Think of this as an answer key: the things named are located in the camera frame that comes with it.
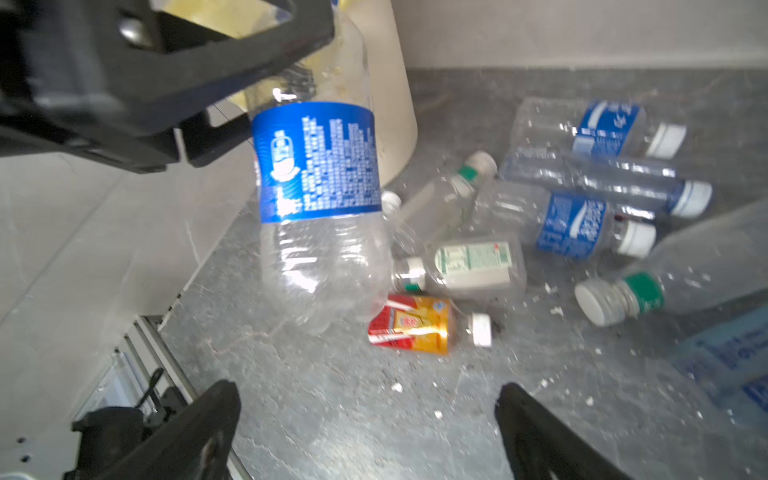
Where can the red yellow label bottle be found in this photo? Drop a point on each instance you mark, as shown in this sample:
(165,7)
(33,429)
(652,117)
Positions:
(427,324)

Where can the clear bottle blue label top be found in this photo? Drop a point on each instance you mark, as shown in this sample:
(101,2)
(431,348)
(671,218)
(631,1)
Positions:
(596,128)

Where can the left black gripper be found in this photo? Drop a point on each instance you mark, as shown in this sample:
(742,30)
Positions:
(45,99)

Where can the slim clear bottle white cap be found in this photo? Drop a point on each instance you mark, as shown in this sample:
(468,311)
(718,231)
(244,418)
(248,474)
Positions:
(391,203)

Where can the clear bottle white printed label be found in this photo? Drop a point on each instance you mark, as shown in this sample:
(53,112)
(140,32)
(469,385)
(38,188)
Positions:
(489,267)

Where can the white ribbed trash bin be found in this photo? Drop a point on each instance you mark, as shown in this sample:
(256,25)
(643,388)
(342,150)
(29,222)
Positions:
(396,126)

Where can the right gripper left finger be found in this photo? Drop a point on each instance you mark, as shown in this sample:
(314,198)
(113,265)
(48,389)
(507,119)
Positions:
(196,444)

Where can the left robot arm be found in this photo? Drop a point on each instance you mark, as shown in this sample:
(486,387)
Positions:
(108,26)

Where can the clear bottle blue label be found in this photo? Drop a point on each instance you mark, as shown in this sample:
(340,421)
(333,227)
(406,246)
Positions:
(325,247)
(596,128)

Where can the Pocari Sweat clear bottle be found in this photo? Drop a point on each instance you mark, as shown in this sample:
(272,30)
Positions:
(565,224)

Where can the soda water bottle blue cap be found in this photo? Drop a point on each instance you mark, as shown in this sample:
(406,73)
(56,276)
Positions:
(729,364)

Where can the clear bottle green ring cap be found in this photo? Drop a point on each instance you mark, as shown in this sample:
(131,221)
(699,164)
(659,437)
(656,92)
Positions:
(441,206)

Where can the clear crushed bottle blue cap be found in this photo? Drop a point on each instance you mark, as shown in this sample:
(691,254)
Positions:
(641,188)

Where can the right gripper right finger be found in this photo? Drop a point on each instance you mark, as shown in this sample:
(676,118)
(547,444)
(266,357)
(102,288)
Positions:
(539,446)

